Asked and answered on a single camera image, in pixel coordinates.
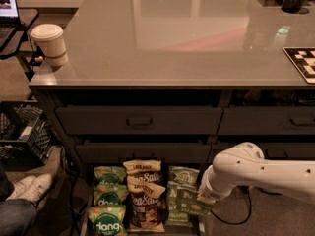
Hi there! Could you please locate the middle green dang chip bag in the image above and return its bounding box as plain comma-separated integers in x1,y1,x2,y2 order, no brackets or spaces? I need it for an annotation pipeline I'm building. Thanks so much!
94,184,129,206

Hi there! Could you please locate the open bottom left drawer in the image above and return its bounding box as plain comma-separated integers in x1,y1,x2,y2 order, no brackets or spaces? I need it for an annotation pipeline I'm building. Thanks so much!
79,162,207,236

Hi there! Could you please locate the black power cable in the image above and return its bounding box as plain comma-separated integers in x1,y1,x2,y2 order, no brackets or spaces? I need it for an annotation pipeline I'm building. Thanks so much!
210,185,284,226

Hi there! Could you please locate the top left grey drawer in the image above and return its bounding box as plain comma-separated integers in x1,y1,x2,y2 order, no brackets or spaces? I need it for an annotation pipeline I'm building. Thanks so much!
55,106,222,135

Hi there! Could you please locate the person leg in jeans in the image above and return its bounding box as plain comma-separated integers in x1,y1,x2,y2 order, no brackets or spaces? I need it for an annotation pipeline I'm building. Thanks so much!
0,165,37,236

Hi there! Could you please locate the white paper coffee cup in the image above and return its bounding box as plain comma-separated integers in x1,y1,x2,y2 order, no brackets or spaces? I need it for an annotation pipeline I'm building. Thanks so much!
31,24,68,67

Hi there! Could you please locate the middle left grey drawer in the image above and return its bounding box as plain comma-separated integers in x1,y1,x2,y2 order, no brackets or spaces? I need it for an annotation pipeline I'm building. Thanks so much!
75,143,211,164

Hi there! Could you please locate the checkered fiducial marker board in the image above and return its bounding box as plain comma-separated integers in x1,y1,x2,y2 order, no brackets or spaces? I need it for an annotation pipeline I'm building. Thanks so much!
283,47,315,84

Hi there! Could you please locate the back green dang chip bag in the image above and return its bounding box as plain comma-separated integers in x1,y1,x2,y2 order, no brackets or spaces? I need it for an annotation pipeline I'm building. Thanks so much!
94,166,127,184

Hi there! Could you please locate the front green dang chip bag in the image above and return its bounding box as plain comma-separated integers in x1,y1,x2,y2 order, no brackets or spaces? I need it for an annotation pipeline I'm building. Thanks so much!
88,205,127,236

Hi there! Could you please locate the green dang chip bag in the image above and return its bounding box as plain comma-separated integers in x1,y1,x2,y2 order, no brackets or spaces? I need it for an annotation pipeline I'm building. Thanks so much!
94,166,127,184
94,184,129,206
88,205,127,236

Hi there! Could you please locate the back brown sea salt bag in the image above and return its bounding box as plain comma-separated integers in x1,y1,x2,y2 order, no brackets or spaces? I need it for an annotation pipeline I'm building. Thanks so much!
123,159,162,184

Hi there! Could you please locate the green kettle jalapeno bag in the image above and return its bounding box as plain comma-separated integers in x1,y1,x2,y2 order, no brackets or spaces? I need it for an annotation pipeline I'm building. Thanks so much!
165,181,193,228
169,166,199,186
176,187,216,215

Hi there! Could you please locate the top right grey drawer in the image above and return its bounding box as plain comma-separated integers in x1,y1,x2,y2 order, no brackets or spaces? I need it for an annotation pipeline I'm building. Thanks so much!
219,106,315,135

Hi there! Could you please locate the black plastic crate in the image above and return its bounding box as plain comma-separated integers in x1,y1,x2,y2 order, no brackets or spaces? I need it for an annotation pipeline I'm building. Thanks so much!
0,100,53,166

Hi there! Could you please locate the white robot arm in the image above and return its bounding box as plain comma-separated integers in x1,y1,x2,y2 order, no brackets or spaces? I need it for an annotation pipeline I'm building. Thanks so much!
198,142,315,204

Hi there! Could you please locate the front brown sea salt bag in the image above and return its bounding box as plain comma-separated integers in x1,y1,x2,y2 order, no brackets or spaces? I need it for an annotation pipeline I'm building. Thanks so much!
125,176,167,233

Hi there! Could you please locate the brown sea salt bag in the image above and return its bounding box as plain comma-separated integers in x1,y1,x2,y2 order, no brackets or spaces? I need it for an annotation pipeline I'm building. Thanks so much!
125,176,167,233
123,159,162,184

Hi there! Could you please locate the white sneaker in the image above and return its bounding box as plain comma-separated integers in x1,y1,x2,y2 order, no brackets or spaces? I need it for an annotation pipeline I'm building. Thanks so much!
16,173,53,206
0,175,35,207

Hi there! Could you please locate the open laptop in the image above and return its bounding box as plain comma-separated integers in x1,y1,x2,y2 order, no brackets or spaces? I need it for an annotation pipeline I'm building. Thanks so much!
0,0,21,51

